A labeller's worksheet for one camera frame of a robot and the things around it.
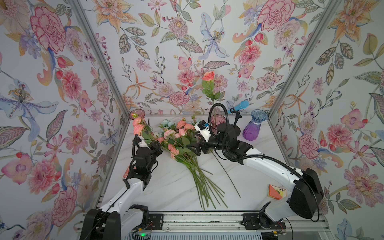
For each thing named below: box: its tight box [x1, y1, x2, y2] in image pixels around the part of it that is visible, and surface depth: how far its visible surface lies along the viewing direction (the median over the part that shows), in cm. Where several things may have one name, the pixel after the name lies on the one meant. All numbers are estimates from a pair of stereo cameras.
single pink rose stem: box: [201, 70, 221, 104], surface depth 90 cm
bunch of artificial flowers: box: [132, 116, 242, 210], surface depth 90 cm
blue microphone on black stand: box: [227, 100, 250, 127], surface depth 100 cm
